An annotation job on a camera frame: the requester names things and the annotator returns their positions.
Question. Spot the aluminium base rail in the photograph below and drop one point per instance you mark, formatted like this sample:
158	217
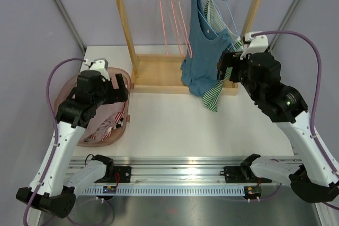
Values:
177	170

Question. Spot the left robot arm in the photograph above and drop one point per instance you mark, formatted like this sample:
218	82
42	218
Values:
50	191

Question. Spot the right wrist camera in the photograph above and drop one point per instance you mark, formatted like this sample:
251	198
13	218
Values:
253	44

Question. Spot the slotted cable duct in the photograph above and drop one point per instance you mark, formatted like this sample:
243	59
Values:
147	190

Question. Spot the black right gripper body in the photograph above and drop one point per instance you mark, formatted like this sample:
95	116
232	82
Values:
241	69

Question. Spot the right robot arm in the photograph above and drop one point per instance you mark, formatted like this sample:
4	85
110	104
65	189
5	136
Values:
313	180

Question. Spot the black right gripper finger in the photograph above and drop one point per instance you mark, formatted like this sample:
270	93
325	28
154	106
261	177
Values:
230	59
223	72

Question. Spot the pink wire hanger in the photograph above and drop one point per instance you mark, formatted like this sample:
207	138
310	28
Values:
185	31
173	14
163	27

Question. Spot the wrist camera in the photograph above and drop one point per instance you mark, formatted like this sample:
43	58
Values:
100	65
253	44

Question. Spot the blue tank top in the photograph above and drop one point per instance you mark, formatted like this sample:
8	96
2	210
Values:
199	69

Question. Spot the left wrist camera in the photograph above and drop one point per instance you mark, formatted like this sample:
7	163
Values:
100	65

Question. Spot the pink plastic basket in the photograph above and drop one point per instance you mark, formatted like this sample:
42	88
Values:
116	134

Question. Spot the dusty pink tank top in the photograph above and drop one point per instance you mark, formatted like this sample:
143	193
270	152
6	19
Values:
102	113

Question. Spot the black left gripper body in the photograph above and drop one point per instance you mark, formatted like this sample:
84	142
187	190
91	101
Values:
107	96

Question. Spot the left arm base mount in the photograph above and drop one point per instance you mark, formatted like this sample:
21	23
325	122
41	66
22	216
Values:
120	173

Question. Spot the red white striped tank top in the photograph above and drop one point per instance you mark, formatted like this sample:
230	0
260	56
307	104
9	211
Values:
105	129

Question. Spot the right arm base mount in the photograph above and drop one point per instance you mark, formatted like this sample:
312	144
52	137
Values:
234	175

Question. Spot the green white striped tank top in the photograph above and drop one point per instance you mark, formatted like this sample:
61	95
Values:
211	97

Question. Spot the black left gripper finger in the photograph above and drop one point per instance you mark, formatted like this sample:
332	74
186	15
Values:
120	95
119	82

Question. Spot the wooden clothes rack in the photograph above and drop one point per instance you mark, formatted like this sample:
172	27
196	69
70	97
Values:
160	73

